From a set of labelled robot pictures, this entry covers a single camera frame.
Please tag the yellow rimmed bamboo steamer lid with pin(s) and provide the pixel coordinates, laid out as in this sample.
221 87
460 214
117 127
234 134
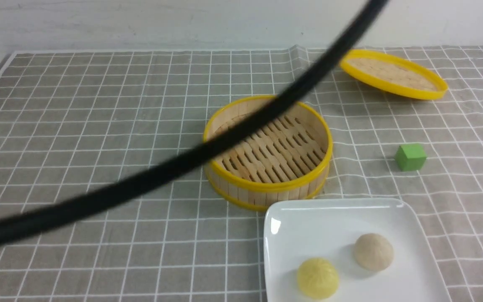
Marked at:
394 75

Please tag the green wooden cube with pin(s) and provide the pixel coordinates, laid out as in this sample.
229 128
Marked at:
410 157

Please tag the yellow steamed bun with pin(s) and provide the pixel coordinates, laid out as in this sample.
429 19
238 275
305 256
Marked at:
317 278

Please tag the white steamed bun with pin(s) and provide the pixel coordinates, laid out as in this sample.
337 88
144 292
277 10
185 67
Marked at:
373 252

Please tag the white square plate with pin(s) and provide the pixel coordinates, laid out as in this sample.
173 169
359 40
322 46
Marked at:
297 230

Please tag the yellow rimmed bamboo steamer basket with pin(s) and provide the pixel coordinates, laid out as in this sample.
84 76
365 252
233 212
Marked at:
288 159

